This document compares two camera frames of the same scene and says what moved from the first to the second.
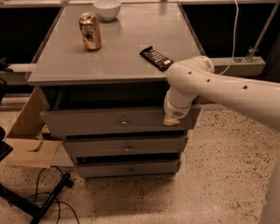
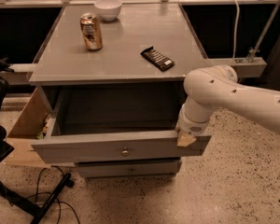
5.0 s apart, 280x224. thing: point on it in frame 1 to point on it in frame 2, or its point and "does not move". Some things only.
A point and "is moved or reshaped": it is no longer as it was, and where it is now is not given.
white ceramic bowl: x=107 y=7 does not move
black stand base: x=24 y=205 does not move
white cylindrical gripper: x=175 y=111 to x=191 y=127
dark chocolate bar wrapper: x=156 y=58 does not move
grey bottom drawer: x=118 y=169 does not move
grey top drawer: x=91 y=121 is moved or reshaped
